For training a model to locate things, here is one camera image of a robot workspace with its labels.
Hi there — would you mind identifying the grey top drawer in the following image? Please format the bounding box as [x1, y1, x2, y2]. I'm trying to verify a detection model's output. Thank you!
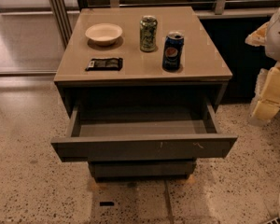
[51, 103, 237, 162]

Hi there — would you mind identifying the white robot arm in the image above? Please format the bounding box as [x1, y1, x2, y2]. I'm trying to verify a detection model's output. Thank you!
[245, 8, 280, 126]

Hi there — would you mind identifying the grey drawer cabinet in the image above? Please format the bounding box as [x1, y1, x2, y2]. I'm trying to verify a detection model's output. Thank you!
[54, 7, 232, 180]

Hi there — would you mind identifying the blue Pepsi can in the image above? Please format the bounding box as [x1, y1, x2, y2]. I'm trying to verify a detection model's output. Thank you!
[162, 31, 184, 71]

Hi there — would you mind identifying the green soda can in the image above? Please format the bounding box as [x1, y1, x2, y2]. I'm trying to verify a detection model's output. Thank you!
[140, 15, 158, 52]

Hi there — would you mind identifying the black snack packet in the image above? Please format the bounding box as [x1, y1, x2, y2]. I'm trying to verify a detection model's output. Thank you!
[85, 58, 123, 71]

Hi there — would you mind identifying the white paper bowl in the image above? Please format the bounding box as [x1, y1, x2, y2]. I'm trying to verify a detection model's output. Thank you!
[85, 23, 123, 46]

